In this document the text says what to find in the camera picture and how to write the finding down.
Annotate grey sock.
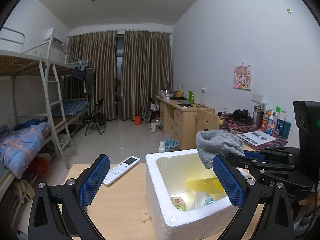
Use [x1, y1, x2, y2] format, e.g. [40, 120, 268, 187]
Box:
[196, 129, 245, 169]

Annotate floral tissue packet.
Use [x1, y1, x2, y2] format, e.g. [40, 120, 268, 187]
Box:
[170, 197, 187, 211]

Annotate person's hand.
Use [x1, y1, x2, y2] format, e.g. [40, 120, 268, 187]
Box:
[298, 192, 319, 213]

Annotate printed paper sheet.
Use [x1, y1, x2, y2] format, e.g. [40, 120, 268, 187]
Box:
[237, 131, 276, 146]

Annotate black headphones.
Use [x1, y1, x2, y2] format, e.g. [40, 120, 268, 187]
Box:
[232, 109, 253, 125]

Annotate dark thermos bottle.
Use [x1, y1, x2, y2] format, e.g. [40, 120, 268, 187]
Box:
[252, 104, 261, 128]

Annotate patterned desk mat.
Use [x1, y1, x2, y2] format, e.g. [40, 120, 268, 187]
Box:
[219, 113, 288, 150]

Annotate teal cup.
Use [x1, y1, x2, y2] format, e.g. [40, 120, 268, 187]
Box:
[281, 121, 291, 139]

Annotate yellow sponge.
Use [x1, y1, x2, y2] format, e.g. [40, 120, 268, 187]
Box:
[185, 177, 224, 194]

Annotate green cap spray can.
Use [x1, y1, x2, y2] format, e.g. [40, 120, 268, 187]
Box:
[273, 106, 281, 122]

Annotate wooden smiley chair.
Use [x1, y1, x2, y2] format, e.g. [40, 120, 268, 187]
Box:
[193, 109, 220, 135]

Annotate white remote control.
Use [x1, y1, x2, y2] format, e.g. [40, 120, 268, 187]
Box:
[103, 155, 140, 186]

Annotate blue patterned quilt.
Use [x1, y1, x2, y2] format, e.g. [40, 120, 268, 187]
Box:
[1, 122, 51, 179]

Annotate anime girl poster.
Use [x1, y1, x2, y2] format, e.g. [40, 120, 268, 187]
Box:
[233, 64, 252, 90]

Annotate blue waste basket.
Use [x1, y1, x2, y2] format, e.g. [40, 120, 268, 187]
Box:
[163, 138, 179, 152]

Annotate light wood desk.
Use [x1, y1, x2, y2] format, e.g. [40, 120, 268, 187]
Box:
[155, 96, 215, 150]

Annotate white styrofoam box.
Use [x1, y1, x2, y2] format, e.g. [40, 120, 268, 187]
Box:
[145, 149, 238, 239]

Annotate small white spray bottle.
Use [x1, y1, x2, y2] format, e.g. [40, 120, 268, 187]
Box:
[158, 140, 166, 153]

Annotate white metal bunk bed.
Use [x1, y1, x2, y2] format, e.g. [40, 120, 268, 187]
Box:
[1, 27, 89, 168]

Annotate blue plaid mattress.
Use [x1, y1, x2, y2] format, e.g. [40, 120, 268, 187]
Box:
[52, 99, 89, 118]

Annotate orange box on floor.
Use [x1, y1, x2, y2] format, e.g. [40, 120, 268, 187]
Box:
[135, 115, 142, 126]

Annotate right brown curtain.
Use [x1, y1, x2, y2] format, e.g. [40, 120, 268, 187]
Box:
[121, 31, 173, 120]

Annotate brown curtain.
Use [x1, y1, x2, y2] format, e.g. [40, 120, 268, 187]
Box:
[67, 31, 117, 121]
[121, 31, 173, 120]

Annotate hanging dark clothes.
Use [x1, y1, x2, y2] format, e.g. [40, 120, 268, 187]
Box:
[74, 66, 95, 95]

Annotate left brown curtain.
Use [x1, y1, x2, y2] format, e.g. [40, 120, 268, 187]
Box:
[67, 31, 117, 121]

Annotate white air conditioner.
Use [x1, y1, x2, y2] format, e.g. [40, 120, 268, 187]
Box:
[45, 28, 64, 46]

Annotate wall switch plate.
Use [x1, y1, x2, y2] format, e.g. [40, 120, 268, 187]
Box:
[251, 93, 264, 103]

